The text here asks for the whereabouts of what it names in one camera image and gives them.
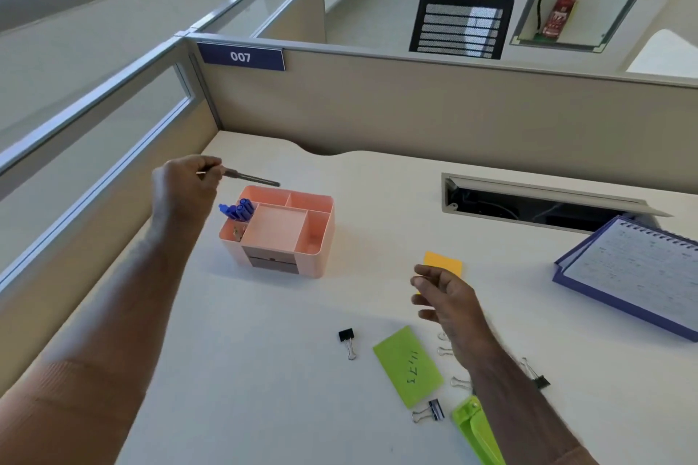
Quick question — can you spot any person's right hand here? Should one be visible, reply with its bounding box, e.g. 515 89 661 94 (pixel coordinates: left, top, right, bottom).
410 264 493 365

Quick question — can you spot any person's left hand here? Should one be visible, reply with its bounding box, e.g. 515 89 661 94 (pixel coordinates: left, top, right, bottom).
151 154 225 231

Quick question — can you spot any grey pen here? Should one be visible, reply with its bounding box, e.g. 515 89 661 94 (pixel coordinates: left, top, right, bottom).
196 168 281 188

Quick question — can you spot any person's left forearm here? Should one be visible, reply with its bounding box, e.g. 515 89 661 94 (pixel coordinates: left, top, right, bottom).
0 219 193 465

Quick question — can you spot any person's right forearm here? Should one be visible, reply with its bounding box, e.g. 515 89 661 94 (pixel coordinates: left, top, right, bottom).
462 342 585 465

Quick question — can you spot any orange sticky note pad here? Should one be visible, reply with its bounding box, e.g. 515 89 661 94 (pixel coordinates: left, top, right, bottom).
414 251 465 295

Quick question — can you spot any green sticky note pad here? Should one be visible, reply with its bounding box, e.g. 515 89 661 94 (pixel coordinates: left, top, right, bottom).
373 325 445 410

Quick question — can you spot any black binder clip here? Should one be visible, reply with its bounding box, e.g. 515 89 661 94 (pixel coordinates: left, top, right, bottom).
520 356 551 391
338 328 358 362

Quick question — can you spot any pink desk organizer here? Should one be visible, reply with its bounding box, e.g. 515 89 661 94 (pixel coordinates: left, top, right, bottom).
218 186 336 279

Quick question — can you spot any blue binder clip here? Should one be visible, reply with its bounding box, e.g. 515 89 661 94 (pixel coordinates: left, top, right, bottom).
411 399 446 425

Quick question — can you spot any blue desk number sign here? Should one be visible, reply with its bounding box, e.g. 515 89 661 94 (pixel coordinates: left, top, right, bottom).
196 41 287 72

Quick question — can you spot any glass topped cubicle partition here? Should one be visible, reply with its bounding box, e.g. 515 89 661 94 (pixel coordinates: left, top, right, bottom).
0 0 328 367

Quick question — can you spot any green stapler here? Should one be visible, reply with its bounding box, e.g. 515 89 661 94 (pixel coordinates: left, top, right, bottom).
452 395 507 465

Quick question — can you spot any beige cubicle partition panel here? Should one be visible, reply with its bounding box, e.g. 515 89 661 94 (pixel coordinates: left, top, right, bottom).
185 33 698 197

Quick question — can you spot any purple spiral notebook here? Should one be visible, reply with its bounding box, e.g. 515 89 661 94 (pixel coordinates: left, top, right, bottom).
552 214 698 343

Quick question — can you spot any black mesh office chair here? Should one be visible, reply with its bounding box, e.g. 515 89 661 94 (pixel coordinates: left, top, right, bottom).
408 0 515 60

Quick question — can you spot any red fire extinguisher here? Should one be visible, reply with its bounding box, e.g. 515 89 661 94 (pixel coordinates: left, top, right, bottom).
537 0 590 41

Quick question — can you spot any white rounded table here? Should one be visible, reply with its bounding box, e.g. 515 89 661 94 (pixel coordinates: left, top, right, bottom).
625 28 698 80

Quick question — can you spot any grey desk cable tray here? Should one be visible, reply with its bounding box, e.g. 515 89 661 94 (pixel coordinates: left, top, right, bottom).
441 172 675 234

